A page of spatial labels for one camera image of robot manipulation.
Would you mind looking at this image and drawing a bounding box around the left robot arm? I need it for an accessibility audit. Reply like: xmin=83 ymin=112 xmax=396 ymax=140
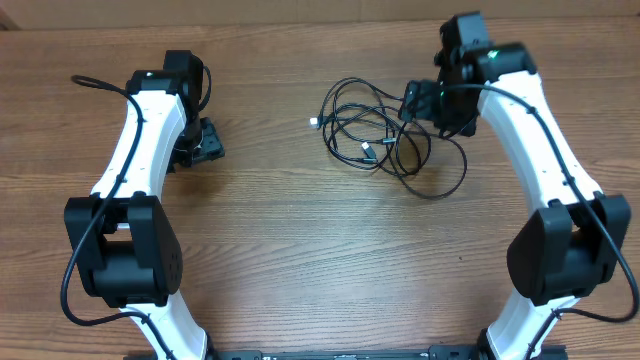
xmin=60 ymin=50 xmax=224 ymax=359

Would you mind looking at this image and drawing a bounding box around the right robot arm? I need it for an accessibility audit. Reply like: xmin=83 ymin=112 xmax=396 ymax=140
xmin=399 ymin=12 xmax=631 ymax=359

